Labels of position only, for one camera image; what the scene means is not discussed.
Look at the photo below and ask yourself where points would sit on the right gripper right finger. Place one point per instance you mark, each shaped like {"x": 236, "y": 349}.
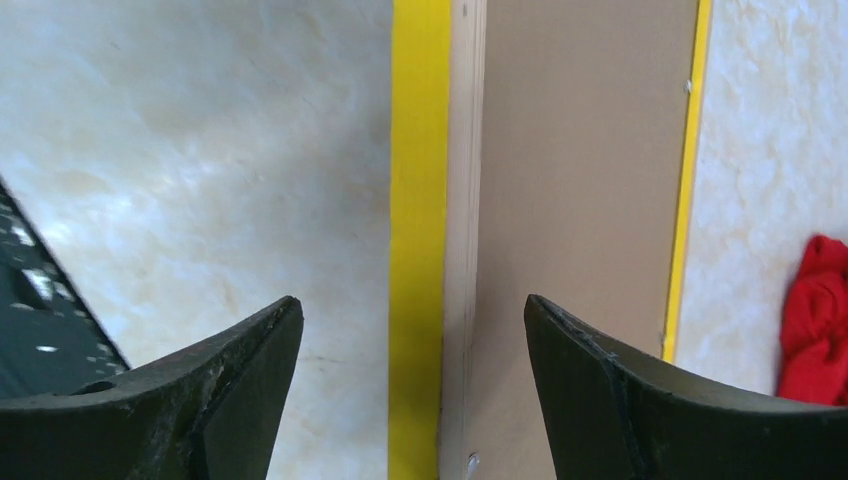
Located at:
{"x": 612, "y": 411}

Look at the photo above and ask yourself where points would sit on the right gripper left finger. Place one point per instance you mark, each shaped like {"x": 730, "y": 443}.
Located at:
{"x": 211, "y": 410}

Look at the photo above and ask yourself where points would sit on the brown backing board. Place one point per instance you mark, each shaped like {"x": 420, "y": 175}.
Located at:
{"x": 583, "y": 126}

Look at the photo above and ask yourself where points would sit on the yellow wooden picture frame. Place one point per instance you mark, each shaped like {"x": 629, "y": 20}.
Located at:
{"x": 438, "y": 53}

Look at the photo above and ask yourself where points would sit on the red cloth doll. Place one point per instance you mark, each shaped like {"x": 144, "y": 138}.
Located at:
{"x": 813, "y": 334}

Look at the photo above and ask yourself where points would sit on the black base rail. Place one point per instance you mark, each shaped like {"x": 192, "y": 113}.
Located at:
{"x": 51, "y": 343}

